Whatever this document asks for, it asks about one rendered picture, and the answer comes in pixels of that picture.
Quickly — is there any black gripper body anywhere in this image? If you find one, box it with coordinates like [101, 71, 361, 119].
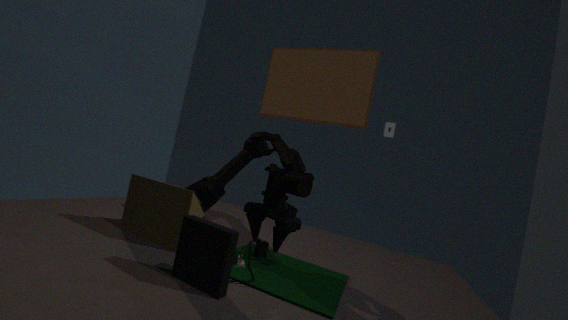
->
[243, 188, 302, 230]

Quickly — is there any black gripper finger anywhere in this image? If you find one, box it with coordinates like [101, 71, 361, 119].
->
[273, 227, 296, 253]
[245, 213, 266, 241]

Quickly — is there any green circuit board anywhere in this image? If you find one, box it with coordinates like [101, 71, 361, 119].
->
[229, 243, 348, 320]

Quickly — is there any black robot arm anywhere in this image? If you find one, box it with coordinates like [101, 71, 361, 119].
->
[184, 131, 315, 212]

